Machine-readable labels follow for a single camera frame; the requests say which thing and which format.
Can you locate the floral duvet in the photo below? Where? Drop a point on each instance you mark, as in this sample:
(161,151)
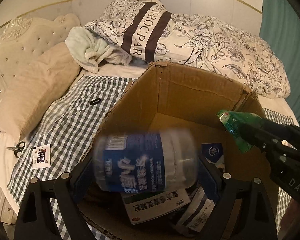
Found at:
(148,31)

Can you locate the mint green towel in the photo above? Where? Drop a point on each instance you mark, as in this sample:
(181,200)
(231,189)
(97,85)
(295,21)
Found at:
(89,50)

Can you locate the cardboard box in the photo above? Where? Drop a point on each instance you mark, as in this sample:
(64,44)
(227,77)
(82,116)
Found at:
(170,95)

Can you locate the beige pillow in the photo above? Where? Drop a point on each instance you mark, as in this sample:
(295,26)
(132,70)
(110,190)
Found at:
(39,84)

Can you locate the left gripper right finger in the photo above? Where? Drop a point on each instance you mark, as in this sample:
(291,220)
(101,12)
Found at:
(245,204)

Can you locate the clear jar blue label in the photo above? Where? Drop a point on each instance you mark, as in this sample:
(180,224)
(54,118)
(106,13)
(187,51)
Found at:
(166,160)

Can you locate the green snack wrapper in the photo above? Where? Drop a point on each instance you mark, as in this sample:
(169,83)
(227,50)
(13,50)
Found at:
(235,122)

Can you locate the teal curtain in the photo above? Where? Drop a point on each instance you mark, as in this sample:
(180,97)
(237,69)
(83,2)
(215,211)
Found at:
(281,29)

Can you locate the green white medicine box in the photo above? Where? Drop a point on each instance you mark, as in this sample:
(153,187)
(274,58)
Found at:
(143,207)

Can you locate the black scissors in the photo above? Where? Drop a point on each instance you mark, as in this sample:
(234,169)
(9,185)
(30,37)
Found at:
(17,149)

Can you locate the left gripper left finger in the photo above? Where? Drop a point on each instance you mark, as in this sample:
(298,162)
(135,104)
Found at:
(35,218)

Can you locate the small printed sachet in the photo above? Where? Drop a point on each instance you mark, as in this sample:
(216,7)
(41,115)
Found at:
(41,157)

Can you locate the tufted cream headboard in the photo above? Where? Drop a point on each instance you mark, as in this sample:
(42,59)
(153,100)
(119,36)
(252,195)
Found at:
(23,40)

